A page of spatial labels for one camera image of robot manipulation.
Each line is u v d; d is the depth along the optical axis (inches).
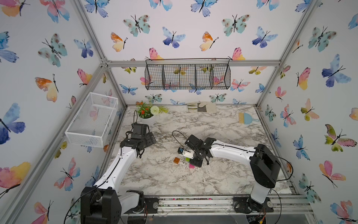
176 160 34.9
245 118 43.7
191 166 34.0
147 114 38.0
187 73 38.7
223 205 29.7
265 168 18.1
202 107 47.0
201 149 24.7
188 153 29.7
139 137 24.9
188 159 30.4
